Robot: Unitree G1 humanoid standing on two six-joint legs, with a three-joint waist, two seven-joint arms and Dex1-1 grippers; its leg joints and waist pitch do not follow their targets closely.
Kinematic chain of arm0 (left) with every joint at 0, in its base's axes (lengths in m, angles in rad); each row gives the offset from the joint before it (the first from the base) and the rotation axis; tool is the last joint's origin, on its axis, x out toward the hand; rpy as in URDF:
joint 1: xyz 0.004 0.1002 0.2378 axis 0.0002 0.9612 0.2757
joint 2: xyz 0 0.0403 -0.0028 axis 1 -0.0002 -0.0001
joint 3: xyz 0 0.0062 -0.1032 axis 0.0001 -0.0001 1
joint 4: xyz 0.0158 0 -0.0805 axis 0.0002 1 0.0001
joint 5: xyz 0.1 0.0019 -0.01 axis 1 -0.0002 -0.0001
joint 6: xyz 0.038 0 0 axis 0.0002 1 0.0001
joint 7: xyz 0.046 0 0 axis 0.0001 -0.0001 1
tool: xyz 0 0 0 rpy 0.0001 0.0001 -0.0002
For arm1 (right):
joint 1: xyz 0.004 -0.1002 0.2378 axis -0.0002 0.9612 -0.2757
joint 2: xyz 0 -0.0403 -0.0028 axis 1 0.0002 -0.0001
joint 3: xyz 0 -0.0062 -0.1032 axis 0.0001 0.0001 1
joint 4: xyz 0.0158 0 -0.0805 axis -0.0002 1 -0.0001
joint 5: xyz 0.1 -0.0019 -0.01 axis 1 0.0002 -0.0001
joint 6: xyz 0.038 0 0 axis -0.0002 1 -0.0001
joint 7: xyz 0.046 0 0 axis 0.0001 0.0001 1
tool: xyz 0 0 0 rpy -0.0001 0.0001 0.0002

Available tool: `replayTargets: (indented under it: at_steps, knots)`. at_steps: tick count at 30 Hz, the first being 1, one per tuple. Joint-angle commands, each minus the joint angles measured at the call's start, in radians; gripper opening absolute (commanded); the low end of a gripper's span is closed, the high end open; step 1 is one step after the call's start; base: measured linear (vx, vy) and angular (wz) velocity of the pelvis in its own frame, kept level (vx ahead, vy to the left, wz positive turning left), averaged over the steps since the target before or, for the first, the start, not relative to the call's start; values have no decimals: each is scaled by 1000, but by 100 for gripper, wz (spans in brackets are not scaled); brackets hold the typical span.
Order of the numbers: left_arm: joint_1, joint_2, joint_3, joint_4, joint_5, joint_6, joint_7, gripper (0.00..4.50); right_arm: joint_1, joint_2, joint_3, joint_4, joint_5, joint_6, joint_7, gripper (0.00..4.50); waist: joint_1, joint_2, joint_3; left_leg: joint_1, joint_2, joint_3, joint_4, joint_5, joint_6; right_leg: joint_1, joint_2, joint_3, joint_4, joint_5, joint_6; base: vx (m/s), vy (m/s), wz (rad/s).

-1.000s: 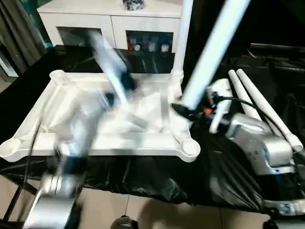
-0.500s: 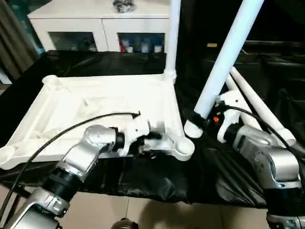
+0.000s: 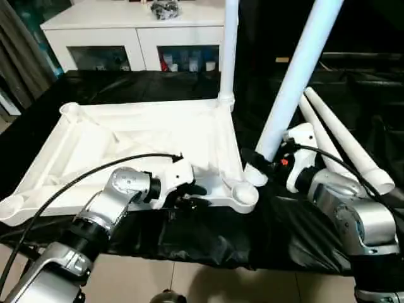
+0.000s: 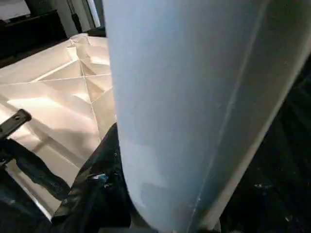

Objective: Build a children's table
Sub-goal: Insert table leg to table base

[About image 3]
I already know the white plastic table leg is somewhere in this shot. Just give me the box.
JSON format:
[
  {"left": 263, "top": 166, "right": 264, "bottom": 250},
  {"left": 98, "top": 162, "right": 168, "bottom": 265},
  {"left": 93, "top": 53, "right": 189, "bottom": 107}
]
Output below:
[
  {"left": 246, "top": 0, "right": 345, "bottom": 187},
  {"left": 304, "top": 88, "right": 395, "bottom": 195},
  {"left": 218, "top": 0, "right": 239, "bottom": 111},
  {"left": 299, "top": 94, "right": 360, "bottom": 184}
]

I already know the white plastic table top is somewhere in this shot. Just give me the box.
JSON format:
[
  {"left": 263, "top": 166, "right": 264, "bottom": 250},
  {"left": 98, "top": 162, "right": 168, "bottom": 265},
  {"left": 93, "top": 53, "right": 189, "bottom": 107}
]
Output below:
[{"left": 0, "top": 97, "right": 259, "bottom": 227}]

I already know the black work mat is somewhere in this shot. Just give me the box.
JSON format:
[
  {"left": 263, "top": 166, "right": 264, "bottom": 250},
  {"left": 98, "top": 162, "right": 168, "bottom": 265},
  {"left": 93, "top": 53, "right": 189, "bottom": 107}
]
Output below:
[{"left": 0, "top": 69, "right": 404, "bottom": 275}]

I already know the dark robot body part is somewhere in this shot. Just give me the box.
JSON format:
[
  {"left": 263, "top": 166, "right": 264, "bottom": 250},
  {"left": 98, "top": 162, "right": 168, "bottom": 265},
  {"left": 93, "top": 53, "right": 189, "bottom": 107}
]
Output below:
[{"left": 150, "top": 290, "right": 187, "bottom": 303}]

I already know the white cabinet with glass doors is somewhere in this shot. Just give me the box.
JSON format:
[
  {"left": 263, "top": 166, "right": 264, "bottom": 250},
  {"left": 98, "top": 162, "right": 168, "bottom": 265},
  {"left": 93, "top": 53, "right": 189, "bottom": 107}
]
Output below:
[{"left": 40, "top": 0, "right": 227, "bottom": 72}]

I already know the beige curtain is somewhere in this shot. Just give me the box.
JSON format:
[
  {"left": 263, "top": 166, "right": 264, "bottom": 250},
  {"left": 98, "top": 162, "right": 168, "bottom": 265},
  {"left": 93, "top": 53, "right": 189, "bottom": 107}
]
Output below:
[{"left": 0, "top": 0, "right": 64, "bottom": 111}]

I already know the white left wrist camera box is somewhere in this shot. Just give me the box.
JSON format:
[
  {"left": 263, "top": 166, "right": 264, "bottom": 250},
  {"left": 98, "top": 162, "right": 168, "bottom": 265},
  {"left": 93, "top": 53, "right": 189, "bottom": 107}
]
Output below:
[{"left": 154, "top": 160, "right": 195, "bottom": 211}]

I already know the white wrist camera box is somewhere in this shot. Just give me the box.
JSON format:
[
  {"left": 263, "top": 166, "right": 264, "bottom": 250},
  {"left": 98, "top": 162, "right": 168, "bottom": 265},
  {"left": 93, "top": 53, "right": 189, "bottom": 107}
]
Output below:
[
  {"left": 154, "top": 160, "right": 195, "bottom": 211},
  {"left": 282, "top": 123, "right": 316, "bottom": 193}
]

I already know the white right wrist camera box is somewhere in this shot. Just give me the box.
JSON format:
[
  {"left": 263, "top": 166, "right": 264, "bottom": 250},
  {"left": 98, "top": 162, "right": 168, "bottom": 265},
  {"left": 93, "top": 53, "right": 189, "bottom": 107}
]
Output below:
[{"left": 282, "top": 123, "right": 316, "bottom": 193}]

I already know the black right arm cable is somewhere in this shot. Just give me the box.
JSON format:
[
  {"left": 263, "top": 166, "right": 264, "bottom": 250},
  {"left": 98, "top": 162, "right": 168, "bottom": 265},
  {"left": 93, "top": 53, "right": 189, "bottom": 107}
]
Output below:
[{"left": 292, "top": 143, "right": 404, "bottom": 222}]

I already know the black cable bundle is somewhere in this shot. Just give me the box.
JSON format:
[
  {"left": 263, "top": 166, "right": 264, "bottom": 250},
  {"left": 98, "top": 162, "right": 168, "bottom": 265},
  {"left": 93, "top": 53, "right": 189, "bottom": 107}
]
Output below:
[{"left": 150, "top": 0, "right": 184, "bottom": 18}]

